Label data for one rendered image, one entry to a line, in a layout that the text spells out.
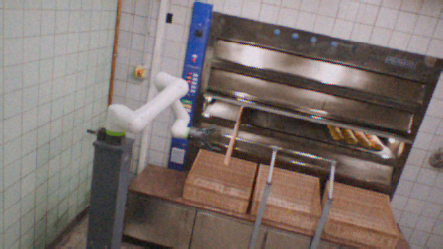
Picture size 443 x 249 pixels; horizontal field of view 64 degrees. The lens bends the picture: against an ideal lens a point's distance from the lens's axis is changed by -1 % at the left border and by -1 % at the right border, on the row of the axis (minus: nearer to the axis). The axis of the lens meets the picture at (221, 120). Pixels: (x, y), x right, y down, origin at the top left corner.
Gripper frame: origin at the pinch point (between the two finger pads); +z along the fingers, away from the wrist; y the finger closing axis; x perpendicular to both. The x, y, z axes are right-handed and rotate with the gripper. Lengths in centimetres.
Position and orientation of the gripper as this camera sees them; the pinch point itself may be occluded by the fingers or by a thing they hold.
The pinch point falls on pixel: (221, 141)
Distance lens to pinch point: 272.0
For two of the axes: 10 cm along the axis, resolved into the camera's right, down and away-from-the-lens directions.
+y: -2.0, 9.3, 3.0
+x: -1.3, 2.8, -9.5
